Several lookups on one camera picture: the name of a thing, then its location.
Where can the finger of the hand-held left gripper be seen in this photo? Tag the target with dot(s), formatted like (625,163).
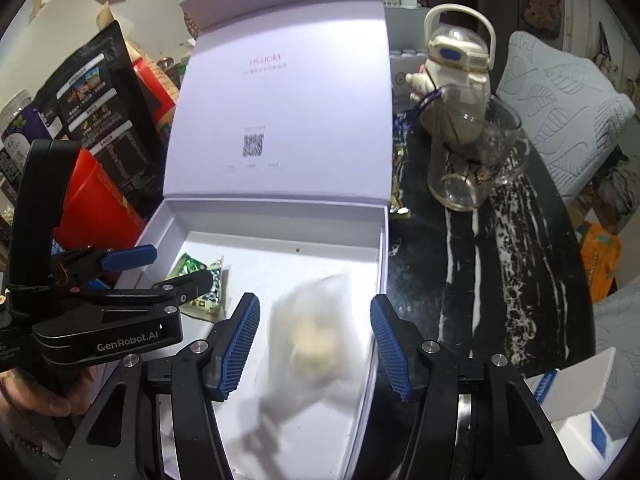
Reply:
(130,257)
(185,286)

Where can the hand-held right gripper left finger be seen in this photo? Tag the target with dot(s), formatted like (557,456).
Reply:
(240,347)

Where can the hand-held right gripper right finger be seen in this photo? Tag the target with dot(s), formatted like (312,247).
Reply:
(392,352)

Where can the green snack packet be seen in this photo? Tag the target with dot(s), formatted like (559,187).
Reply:
(217,285)

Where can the clear bag of white pieces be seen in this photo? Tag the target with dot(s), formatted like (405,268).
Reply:
(310,340)

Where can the pale lavender gift box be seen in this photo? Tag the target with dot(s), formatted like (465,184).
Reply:
(280,110)

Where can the person's left hand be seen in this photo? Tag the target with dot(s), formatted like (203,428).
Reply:
(50,397)

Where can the red canister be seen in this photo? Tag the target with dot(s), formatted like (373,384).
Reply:
(100,200)

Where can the colourful candy wrapper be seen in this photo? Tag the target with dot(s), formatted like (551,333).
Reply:
(400,195)

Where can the black snack bag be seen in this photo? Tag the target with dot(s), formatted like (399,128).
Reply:
(100,100)

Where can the red box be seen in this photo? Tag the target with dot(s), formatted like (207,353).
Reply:
(155,90)

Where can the dark label plastic jar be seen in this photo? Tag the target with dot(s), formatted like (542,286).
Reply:
(20,125)

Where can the clear glass mug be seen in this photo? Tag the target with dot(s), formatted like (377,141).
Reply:
(460,180)

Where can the blue and white cardboard box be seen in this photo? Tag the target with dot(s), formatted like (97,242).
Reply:
(575,390)

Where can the orange packet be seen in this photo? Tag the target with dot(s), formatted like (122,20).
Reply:
(600,260)

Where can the grey quilted cushion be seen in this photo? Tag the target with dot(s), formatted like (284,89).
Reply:
(620,320)
(550,95)

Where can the white cardboard sheet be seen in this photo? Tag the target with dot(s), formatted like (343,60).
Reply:
(65,20)

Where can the pile of clothes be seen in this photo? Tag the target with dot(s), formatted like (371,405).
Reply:
(605,190)

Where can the white carton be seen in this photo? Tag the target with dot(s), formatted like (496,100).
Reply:
(405,75)

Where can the white astronaut water bottle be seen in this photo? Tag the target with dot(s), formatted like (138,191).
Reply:
(450,65)

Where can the woven hanging bag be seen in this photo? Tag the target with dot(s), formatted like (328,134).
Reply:
(542,5)

